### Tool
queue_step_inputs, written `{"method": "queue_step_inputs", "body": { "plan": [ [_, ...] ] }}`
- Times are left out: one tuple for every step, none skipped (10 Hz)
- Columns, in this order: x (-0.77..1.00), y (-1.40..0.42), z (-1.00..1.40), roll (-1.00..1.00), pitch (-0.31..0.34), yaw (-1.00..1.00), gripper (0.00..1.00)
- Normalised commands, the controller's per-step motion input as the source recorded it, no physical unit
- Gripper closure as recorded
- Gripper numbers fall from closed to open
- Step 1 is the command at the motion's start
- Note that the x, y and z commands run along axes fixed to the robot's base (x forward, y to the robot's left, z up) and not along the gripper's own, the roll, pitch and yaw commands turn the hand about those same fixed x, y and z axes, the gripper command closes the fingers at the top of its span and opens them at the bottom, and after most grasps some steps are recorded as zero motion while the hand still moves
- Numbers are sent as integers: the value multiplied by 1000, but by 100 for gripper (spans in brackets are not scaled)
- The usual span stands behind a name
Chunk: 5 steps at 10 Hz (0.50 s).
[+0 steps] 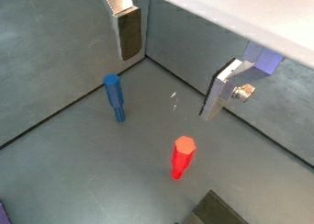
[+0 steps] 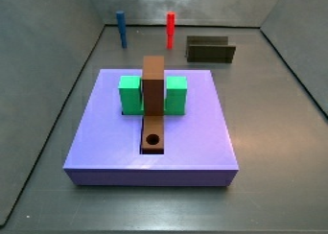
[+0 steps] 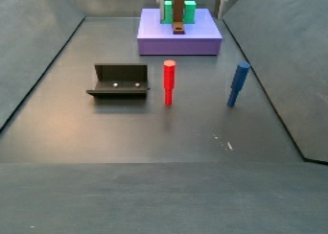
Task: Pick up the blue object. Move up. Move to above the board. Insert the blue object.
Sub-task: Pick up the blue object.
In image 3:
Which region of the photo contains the green block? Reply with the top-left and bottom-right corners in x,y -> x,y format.
161,1 -> 196,24

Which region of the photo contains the red stepped peg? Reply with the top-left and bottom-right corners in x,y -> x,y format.
164,59 -> 176,105

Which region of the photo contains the blue stepped peg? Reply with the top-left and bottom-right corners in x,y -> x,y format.
226,61 -> 249,106

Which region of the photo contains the purple base block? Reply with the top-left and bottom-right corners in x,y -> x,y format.
137,9 -> 222,56

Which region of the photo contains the black L-shaped bracket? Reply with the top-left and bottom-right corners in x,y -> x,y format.
85,63 -> 148,97

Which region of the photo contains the brown upright bracket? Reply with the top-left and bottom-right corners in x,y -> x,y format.
172,0 -> 184,35

